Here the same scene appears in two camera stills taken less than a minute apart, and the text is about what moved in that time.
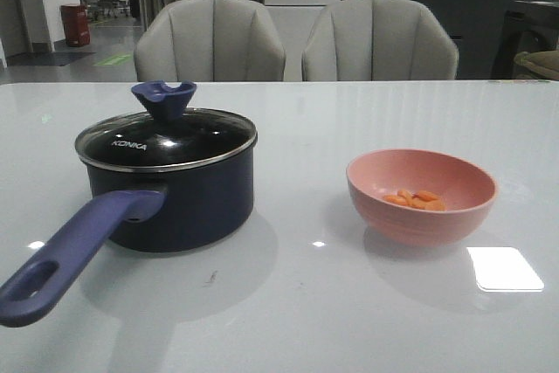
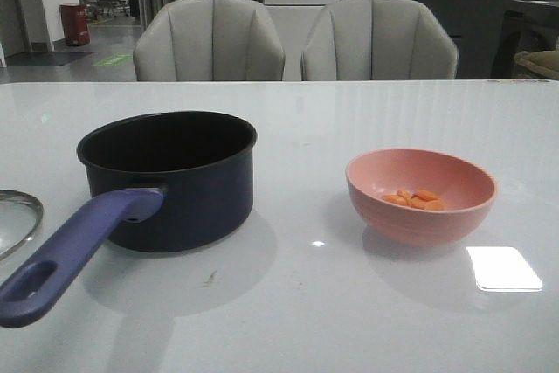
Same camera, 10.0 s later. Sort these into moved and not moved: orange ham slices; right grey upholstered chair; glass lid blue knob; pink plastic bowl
Moved: glass lid blue knob
Not moved: pink plastic bowl; orange ham slices; right grey upholstered chair
